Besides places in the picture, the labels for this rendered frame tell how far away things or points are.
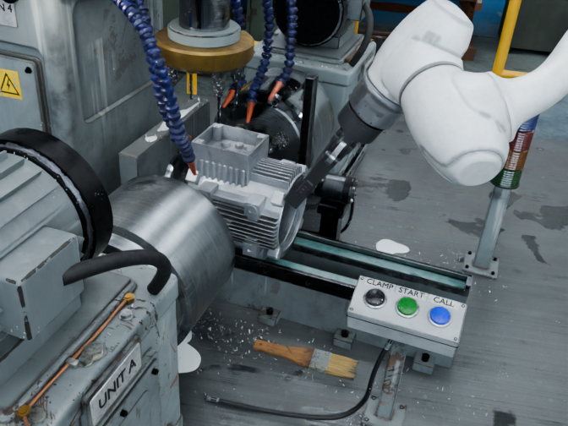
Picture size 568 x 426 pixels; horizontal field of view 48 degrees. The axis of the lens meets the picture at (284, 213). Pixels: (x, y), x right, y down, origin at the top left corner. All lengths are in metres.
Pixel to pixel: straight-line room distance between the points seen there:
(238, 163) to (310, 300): 0.31
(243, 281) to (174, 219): 0.37
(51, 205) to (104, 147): 0.60
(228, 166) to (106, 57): 0.31
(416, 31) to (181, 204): 0.44
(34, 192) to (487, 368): 0.93
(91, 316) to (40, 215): 0.15
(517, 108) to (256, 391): 0.66
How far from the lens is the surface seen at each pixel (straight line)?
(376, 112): 1.03
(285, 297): 1.31
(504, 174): 1.45
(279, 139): 1.43
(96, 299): 0.82
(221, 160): 1.23
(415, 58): 0.95
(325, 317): 1.31
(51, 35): 1.16
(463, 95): 0.89
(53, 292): 0.68
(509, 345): 1.41
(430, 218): 1.74
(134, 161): 1.20
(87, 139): 1.27
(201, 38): 1.14
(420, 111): 0.90
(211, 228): 1.04
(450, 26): 0.97
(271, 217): 1.19
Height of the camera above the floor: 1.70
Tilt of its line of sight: 32 degrees down
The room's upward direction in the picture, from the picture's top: 4 degrees clockwise
